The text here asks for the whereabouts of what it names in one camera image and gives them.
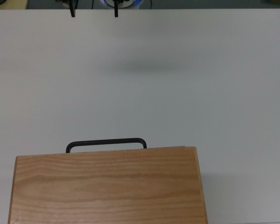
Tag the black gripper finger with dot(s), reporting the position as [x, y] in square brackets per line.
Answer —
[72, 10]
[116, 10]

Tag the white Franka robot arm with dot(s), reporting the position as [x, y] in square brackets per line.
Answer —
[121, 4]

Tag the wooden cabinet body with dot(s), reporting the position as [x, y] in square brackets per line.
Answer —
[107, 186]

